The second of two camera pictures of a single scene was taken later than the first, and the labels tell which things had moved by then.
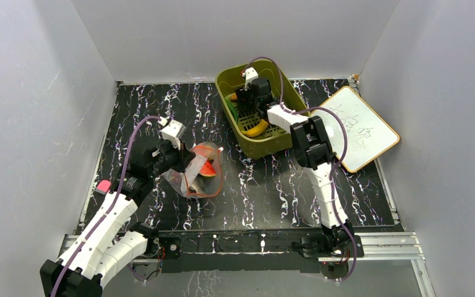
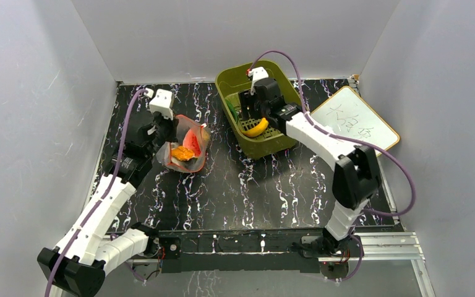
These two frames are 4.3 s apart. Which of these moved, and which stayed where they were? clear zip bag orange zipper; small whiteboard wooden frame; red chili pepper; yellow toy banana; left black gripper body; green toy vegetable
Moved: left black gripper body; red chili pepper; clear zip bag orange zipper
Stayed: green toy vegetable; small whiteboard wooden frame; yellow toy banana
